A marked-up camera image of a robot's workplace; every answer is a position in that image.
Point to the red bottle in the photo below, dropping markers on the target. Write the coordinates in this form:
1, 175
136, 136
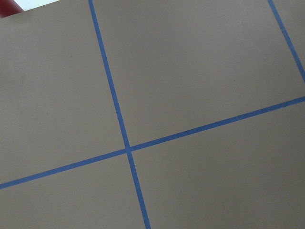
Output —
8, 8

